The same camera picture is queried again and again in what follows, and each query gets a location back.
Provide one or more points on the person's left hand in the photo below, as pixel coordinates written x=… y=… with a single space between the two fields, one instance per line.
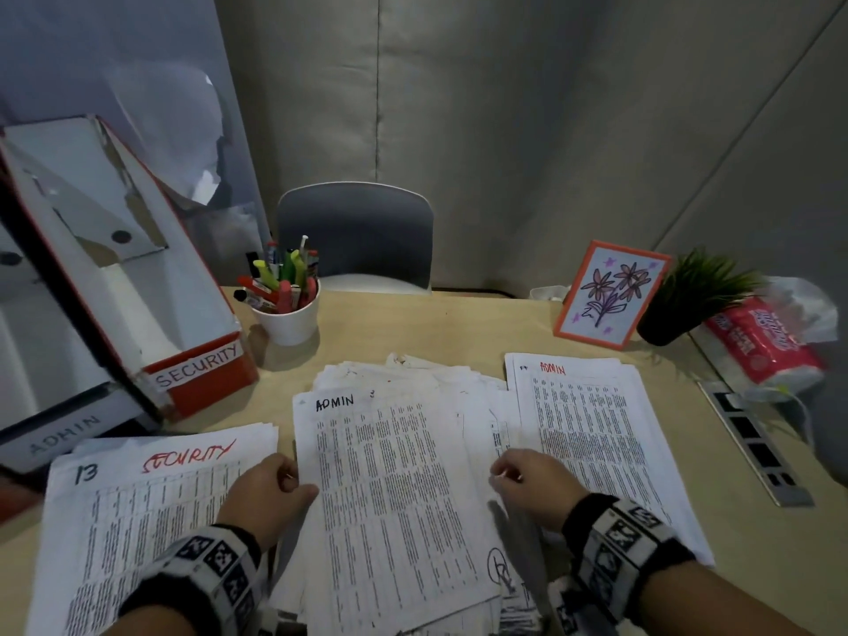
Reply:
x=265 y=503

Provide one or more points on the person's right hand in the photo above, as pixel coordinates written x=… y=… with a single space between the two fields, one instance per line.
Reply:
x=540 y=486

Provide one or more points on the admin paper pile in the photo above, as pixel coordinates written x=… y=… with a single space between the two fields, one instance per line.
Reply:
x=596 y=437

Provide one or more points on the security paper pile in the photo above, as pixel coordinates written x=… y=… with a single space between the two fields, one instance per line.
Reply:
x=132 y=523

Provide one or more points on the unsorted paper pile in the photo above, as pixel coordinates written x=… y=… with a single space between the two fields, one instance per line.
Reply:
x=430 y=377

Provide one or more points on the black admin file box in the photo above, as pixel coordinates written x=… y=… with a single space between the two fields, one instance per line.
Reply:
x=59 y=430

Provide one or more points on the black left wristband with markers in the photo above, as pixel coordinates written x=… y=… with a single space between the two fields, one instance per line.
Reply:
x=199 y=569

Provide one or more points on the black wristband with markers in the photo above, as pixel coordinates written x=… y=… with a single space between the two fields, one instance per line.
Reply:
x=623 y=549
x=199 y=569

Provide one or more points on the black right wristband with markers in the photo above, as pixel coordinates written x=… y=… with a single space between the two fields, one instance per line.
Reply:
x=623 y=549

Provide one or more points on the white pen cup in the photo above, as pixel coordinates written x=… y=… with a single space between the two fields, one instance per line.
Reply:
x=291 y=324

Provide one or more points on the small white container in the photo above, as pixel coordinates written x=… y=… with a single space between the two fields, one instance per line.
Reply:
x=548 y=292

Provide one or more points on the green plant in black pot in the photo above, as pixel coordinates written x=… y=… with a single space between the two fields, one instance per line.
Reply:
x=659 y=327

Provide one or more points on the orange framed flower drawing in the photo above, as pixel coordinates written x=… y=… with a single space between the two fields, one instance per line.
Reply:
x=609 y=294

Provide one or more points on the grey desk socket strip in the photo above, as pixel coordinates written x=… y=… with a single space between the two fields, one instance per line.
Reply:
x=755 y=450

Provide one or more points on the bunch of coloured markers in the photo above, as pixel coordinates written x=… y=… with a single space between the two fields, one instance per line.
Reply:
x=281 y=281

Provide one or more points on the red white paper towel pack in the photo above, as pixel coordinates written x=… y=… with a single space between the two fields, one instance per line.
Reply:
x=762 y=351

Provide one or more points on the grey chair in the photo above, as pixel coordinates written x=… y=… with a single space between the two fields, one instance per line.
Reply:
x=358 y=238

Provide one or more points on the clear plastic bag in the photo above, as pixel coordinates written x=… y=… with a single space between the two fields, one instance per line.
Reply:
x=808 y=311

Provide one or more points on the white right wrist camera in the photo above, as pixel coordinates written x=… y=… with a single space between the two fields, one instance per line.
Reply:
x=570 y=612

